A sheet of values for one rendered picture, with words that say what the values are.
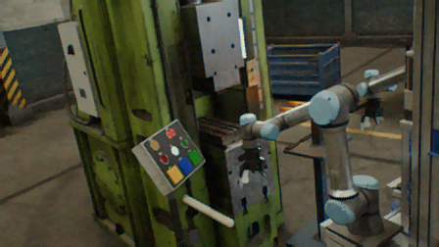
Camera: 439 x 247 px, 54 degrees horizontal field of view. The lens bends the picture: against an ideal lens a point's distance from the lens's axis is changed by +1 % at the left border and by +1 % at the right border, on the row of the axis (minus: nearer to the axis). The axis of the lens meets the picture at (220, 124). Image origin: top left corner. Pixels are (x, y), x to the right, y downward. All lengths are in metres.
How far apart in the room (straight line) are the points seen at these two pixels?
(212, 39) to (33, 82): 6.18
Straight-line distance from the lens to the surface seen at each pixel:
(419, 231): 1.99
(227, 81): 2.56
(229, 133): 2.63
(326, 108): 1.57
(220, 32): 2.50
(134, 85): 2.78
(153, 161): 2.09
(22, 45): 8.28
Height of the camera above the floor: 1.91
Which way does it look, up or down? 19 degrees down
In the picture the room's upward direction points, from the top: 8 degrees counter-clockwise
